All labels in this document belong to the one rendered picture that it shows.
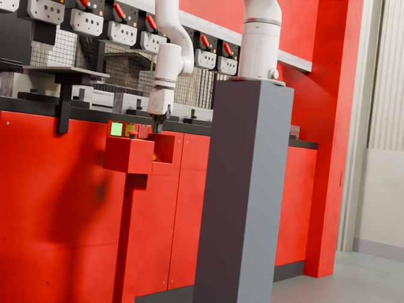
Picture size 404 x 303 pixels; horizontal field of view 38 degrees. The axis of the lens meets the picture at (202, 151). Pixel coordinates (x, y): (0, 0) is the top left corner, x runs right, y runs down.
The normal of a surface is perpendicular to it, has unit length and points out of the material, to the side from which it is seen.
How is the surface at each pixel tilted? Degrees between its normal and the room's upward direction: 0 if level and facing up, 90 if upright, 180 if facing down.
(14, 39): 90
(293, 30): 90
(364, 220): 90
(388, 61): 90
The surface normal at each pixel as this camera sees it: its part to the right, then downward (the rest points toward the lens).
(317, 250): -0.59, -0.05
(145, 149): 0.67, 0.08
